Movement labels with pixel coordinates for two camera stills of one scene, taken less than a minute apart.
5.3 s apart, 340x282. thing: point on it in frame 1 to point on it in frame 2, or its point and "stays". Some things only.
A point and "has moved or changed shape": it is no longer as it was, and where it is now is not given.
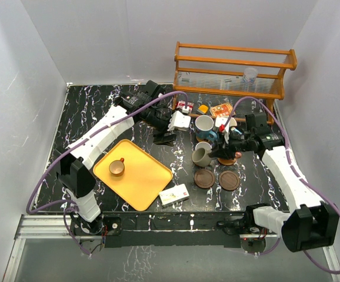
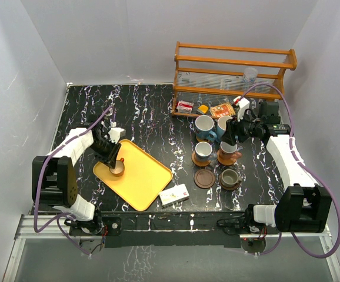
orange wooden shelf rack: [233, 82] stays
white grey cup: [206, 145] stays
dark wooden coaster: [204, 178] stays
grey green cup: [200, 157] to [230, 178]
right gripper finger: [223, 153] to [229, 136]
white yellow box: [174, 195] stays
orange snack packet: [223, 109] stays
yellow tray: [143, 178] stays
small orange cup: [116, 168] stays
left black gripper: [160, 137] to [110, 157]
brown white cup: [238, 154] has moved or changed shape
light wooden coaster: [227, 162] stays
